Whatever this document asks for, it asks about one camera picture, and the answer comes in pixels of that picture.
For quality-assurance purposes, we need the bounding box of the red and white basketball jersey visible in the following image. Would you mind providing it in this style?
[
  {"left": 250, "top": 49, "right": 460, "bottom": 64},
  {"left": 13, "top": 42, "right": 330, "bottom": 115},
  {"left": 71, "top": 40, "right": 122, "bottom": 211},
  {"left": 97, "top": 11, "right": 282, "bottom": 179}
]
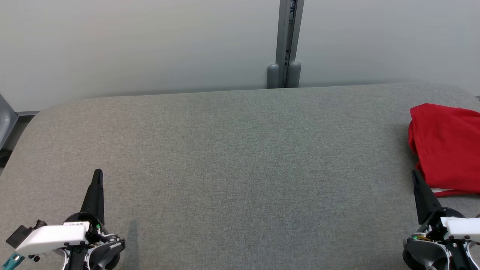
[{"left": 408, "top": 103, "right": 480, "bottom": 198}]

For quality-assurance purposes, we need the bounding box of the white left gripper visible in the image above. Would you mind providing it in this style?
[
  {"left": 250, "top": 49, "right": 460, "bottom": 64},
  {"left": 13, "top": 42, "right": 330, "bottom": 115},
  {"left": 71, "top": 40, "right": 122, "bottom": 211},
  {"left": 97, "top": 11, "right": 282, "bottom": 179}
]
[{"left": 14, "top": 169, "right": 105, "bottom": 257}]

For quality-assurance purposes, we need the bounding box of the teal left camera connector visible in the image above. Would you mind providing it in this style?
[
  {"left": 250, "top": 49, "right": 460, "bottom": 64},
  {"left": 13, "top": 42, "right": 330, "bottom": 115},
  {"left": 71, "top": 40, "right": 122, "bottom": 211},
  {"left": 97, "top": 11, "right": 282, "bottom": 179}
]
[{"left": 0, "top": 253, "right": 25, "bottom": 270}]

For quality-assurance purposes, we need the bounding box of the grey metal post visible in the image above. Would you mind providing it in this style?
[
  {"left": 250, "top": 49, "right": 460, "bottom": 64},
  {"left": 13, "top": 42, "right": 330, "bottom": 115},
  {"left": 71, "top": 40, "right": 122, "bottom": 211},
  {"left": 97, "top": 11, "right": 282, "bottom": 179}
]
[{"left": 276, "top": 0, "right": 305, "bottom": 89}]

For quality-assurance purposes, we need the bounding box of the grey cylinder post foot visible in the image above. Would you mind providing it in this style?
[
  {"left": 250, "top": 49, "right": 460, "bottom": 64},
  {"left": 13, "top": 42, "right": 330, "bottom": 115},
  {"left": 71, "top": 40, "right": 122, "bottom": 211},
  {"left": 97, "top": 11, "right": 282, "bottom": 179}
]
[
  {"left": 267, "top": 63, "right": 280, "bottom": 89},
  {"left": 287, "top": 60, "right": 302, "bottom": 88}
]

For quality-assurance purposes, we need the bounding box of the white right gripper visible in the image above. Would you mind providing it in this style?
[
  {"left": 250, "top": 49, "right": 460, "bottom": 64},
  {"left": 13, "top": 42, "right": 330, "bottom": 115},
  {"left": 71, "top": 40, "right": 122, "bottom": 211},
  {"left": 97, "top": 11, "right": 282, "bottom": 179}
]
[{"left": 411, "top": 169, "right": 480, "bottom": 240}]

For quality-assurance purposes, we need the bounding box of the grey curved plastic object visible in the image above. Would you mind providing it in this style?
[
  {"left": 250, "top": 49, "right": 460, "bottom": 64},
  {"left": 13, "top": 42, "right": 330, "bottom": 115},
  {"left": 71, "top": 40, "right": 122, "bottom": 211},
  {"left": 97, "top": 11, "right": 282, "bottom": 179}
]
[{"left": 0, "top": 94, "right": 19, "bottom": 150}]

